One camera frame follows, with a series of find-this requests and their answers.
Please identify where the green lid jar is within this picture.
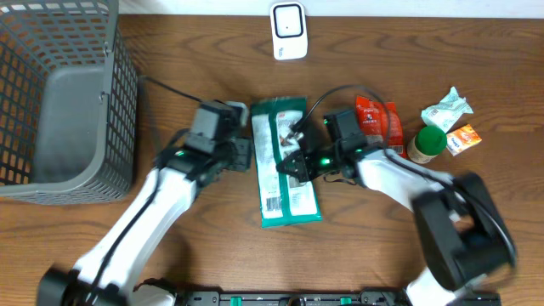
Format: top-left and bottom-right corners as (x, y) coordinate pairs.
(406, 126), (447, 164)

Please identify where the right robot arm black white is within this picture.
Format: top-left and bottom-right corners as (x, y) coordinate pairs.
(277, 132), (517, 305)

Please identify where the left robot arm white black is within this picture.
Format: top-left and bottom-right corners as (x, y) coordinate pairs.
(37, 138), (252, 305)

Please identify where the green white 3M package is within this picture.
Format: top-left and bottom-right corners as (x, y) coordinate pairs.
(251, 96), (322, 229)

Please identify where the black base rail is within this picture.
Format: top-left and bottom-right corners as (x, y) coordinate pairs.
(135, 290), (502, 306)

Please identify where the grey plastic mesh basket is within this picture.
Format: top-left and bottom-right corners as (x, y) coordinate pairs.
(1, 0), (138, 205)

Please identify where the small orange box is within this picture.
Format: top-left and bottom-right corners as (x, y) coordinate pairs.
(446, 124), (482, 156)

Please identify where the white barcode scanner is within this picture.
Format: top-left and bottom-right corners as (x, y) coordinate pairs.
(269, 1), (309, 61)

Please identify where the teal wipes pack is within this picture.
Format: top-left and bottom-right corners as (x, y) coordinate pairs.
(421, 87), (473, 133)

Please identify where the red snack bag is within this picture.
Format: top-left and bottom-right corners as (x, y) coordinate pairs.
(355, 96), (407, 159)

